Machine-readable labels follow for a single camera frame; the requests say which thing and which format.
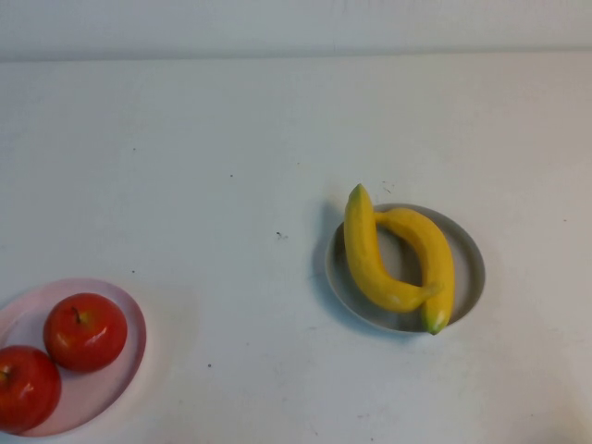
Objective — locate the grey-blue round plate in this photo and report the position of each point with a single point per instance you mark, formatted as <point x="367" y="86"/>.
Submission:
<point x="467" y="263"/>

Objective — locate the red apple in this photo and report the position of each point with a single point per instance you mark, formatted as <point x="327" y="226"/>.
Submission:
<point x="85" y="337"/>
<point x="28" y="393"/>

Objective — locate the pink round plate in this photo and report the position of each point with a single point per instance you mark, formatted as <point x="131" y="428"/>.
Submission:
<point x="102" y="384"/>

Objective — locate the yellow banana with long stem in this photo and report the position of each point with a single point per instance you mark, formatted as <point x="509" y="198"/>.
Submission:
<point x="439" y="259"/>

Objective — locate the yellow banana with short stem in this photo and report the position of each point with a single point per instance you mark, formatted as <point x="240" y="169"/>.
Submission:
<point x="365" y="259"/>

